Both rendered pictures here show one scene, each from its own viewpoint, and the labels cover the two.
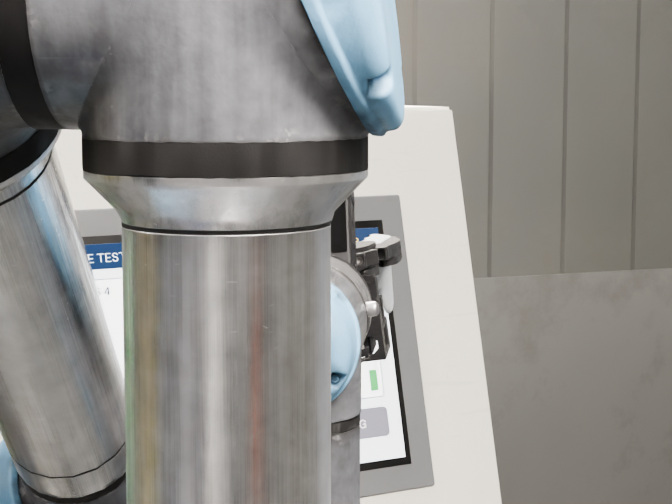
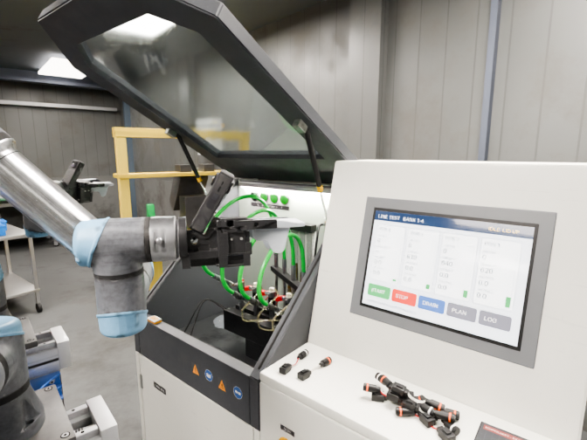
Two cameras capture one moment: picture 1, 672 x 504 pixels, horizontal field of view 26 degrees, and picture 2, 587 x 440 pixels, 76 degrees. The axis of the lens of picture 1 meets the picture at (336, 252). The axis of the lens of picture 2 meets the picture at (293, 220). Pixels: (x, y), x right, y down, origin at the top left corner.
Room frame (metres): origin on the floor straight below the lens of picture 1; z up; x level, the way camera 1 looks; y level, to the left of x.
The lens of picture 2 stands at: (0.91, -0.63, 1.58)
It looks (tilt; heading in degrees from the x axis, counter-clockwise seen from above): 10 degrees down; 69
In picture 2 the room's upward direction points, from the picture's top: straight up
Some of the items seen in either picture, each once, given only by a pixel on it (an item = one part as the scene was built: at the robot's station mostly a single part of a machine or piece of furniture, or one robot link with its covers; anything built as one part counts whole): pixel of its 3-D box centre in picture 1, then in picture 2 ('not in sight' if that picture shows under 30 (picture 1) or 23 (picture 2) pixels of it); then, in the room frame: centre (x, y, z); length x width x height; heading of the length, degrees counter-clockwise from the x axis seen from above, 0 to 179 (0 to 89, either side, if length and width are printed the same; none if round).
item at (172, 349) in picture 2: not in sight; (190, 360); (1.01, 0.60, 0.87); 0.62 x 0.04 x 0.16; 119
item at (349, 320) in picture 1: (298, 340); (115, 243); (0.86, 0.02, 1.43); 0.11 x 0.08 x 0.09; 174
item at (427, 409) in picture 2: not in sight; (410, 400); (1.45, 0.01, 1.01); 0.23 x 0.11 x 0.06; 119
